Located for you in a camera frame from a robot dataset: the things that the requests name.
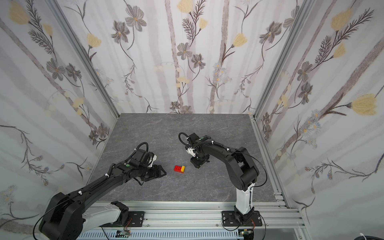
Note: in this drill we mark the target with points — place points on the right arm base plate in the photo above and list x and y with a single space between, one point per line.
236 219

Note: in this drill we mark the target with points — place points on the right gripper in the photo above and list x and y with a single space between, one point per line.
197 160

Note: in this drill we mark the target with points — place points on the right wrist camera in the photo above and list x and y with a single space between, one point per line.
191 151

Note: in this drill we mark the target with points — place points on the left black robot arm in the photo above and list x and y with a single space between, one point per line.
68 216

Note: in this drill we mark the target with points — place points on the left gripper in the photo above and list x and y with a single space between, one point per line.
156 174

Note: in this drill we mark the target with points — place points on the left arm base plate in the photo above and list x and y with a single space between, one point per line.
132 219

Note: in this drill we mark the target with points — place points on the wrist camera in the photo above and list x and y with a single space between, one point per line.
152 159
191 151

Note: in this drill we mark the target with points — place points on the black device under rail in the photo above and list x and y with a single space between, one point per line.
246 234

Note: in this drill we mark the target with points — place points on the white slotted cable duct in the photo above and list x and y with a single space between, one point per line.
162 235

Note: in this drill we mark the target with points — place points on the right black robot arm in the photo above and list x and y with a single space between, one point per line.
241 167

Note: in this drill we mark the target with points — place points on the small circuit board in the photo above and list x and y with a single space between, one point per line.
122 234

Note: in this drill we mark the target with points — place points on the aluminium frame rail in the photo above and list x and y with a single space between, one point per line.
208 215

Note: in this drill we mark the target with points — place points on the red lego brick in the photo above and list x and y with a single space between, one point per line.
177 169

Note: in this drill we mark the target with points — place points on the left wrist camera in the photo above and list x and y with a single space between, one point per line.
152 159

